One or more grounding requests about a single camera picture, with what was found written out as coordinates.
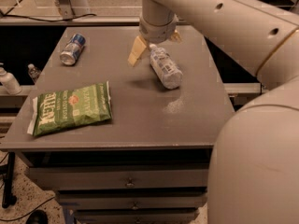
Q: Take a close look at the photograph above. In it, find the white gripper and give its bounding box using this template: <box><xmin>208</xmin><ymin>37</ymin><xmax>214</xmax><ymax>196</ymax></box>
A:
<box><xmin>128</xmin><ymin>17</ymin><xmax>182</xmax><ymax>67</ymax></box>

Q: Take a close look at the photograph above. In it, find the clear blue-label plastic bottle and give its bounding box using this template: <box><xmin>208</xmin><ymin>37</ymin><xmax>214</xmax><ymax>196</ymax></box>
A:
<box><xmin>149</xmin><ymin>44</ymin><xmax>183</xmax><ymax>90</ymax></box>

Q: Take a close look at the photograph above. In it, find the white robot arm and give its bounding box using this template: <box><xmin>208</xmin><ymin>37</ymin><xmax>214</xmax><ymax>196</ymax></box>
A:
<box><xmin>140</xmin><ymin>0</ymin><xmax>299</xmax><ymax>224</ymax></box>

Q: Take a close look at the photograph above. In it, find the small clear water bottle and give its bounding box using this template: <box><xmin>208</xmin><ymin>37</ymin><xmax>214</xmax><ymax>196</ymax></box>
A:
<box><xmin>28</xmin><ymin>63</ymin><xmax>41</xmax><ymax>83</ymax></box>

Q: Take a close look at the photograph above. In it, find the white spray bottle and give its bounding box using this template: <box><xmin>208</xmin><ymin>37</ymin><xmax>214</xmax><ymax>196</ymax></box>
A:
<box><xmin>0</xmin><ymin>63</ymin><xmax>21</xmax><ymax>94</ymax></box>

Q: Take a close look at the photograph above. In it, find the blue silver soda can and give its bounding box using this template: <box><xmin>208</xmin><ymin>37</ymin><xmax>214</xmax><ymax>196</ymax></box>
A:
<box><xmin>60</xmin><ymin>34</ymin><xmax>86</xmax><ymax>65</ymax></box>

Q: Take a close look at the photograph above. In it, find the grey drawer cabinet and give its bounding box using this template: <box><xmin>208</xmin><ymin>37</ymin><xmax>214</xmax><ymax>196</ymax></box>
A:
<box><xmin>0</xmin><ymin>25</ymin><xmax>235</xmax><ymax>224</ymax></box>

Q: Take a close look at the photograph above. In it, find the green chip bag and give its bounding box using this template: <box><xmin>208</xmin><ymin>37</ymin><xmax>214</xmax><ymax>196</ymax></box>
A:
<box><xmin>27</xmin><ymin>82</ymin><xmax>112</xmax><ymax>137</ymax></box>

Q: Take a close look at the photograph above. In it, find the top grey drawer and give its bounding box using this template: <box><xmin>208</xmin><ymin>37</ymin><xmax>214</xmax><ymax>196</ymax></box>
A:
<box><xmin>28</xmin><ymin>165</ymin><xmax>208</xmax><ymax>190</ymax></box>

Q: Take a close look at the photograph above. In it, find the grey drawer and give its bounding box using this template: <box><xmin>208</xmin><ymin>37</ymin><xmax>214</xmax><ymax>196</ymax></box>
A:
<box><xmin>59</xmin><ymin>192</ymin><xmax>206</xmax><ymax>210</ymax></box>
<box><xmin>28</xmin><ymin>165</ymin><xmax>208</xmax><ymax>190</ymax></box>
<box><xmin>75</xmin><ymin>208</ymin><xmax>198</xmax><ymax>224</ymax></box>

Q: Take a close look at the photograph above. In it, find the middle grey drawer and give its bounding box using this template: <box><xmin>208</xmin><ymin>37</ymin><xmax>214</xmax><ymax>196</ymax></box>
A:
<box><xmin>59</xmin><ymin>192</ymin><xmax>206</xmax><ymax>210</ymax></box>

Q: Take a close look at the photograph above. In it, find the bottom grey drawer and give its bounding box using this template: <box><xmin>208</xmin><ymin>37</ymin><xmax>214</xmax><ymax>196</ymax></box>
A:
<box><xmin>75</xmin><ymin>208</ymin><xmax>198</xmax><ymax>224</ymax></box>

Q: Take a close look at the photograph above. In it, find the black round floor object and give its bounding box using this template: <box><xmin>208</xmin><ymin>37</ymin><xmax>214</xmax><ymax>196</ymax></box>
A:
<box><xmin>25</xmin><ymin>210</ymin><xmax>49</xmax><ymax>224</ymax></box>

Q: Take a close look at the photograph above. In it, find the black stand leg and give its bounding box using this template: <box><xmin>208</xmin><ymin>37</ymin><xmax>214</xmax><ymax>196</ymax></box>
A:
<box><xmin>0</xmin><ymin>152</ymin><xmax>17</xmax><ymax>208</ymax></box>

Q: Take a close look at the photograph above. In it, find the metal rail right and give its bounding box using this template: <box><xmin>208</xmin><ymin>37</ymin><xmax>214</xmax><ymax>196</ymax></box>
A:
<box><xmin>224</xmin><ymin>83</ymin><xmax>261</xmax><ymax>106</ymax></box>

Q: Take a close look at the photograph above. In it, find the grey metal bracket left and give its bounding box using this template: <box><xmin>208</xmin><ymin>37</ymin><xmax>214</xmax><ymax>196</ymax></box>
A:
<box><xmin>58</xmin><ymin>0</ymin><xmax>73</xmax><ymax>20</ymax></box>

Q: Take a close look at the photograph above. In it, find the black cable on ledge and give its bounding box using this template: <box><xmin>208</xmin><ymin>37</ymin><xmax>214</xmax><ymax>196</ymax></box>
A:
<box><xmin>0</xmin><ymin>8</ymin><xmax>97</xmax><ymax>22</ymax></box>

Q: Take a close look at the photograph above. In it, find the black floor cable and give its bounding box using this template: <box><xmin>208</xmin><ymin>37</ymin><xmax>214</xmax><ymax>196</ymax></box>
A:
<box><xmin>0</xmin><ymin>196</ymin><xmax>56</xmax><ymax>223</ymax></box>

